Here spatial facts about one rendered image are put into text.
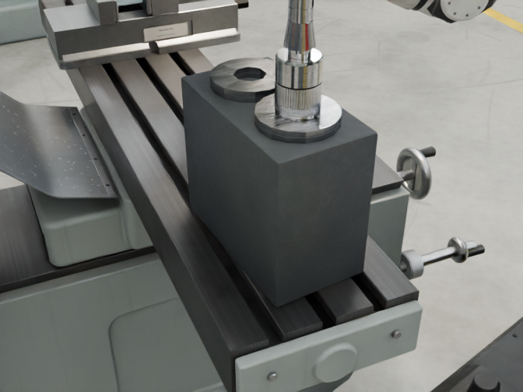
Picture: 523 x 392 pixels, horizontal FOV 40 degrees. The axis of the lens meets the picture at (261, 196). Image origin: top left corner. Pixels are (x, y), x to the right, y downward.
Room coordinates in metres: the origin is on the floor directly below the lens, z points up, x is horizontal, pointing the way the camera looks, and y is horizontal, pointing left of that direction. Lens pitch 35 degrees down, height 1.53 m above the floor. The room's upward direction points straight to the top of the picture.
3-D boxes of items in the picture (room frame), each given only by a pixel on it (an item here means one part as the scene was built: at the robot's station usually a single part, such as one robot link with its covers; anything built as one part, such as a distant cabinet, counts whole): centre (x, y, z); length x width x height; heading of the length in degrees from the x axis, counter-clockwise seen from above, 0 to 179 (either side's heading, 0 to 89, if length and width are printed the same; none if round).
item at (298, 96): (0.65, -0.04, 1.21); 0.05 x 0.05 x 0.05
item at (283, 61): (0.65, -0.04, 1.24); 0.05 x 0.05 x 0.01
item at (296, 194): (0.70, -0.01, 1.09); 0.22 x 0.12 x 0.20; 30
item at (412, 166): (1.29, -0.30, 0.69); 0.16 x 0.12 x 0.12; 114
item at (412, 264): (1.17, -0.38, 0.57); 0.22 x 0.06 x 0.06; 114
